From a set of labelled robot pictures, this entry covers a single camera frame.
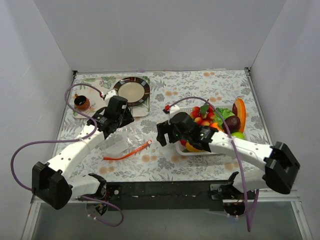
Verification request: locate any yellow green mango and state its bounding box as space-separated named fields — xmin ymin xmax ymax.
xmin=185 ymin=142 xmax=205 ymax=153

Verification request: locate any clear zip bag orange zipper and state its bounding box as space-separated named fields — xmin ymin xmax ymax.
xmin=100 ymin=123 xmax=152 ymax=161

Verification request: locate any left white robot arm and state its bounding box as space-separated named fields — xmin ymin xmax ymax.
xmin=31 ymin=94 xmax=134 ymax=210

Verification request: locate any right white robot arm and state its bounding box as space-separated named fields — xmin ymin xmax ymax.
xmin=156 ymin=112 xmax=301 ymax=199

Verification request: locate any white plastic basket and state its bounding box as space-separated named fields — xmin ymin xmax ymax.
xmin=175 ymin=103 xmax=249 ymax=156

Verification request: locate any floral serving tray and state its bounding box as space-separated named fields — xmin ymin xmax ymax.
xmin=72 ymin=75 xmax=151 ymax=119

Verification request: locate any red lychee bunch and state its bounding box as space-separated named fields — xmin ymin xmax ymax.
xmin=189 ymin=103 xmax=218 ymax=127

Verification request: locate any striped rim ceramic plate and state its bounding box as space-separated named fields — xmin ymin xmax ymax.
xmin=113 ymin=77 xmax=151 ymax=107

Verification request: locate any small brown clay cup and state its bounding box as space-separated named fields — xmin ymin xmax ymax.
xmin=73 ymin=94 xmax=90 ymax=111

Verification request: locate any floral tablecloth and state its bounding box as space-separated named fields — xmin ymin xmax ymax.
xmin=70 ymin=70 xmax=269 ymax=182

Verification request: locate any green lettuce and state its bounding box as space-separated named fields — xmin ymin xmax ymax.
xmin=214 ymin=107 xmax=235 ymax=127

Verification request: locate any dark purple eggplant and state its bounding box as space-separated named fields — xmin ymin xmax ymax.
xmin=225 ymin=115 xmax=241 ymax=134

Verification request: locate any green apple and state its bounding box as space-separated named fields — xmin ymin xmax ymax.
xmin=231 ymin=132 xmax=246 ymax=140

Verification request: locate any orange papaya slice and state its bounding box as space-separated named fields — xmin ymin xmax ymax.
xmin=232 ymin=98 xmax=247 ymax=133

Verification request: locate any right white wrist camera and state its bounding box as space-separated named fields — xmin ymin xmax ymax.
xmin=163 ymin=105 xmax=181 ymax=118

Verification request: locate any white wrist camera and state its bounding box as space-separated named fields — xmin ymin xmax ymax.
xmin=163 ymin=105 xmax=181 ymax=118
xmin=100 ymin=89 xmax=117 ymax=101

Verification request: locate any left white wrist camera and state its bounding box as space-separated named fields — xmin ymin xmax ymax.
xmin=100 ymin=89 xmax=117 ymax=101

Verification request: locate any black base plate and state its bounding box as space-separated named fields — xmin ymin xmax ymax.
xmin=102 ymin=180 xmax=244 ymax=211

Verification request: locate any aluminium frame rail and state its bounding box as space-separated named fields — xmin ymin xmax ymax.
xmin=30 ymin=189 xmax=301 ymax=204

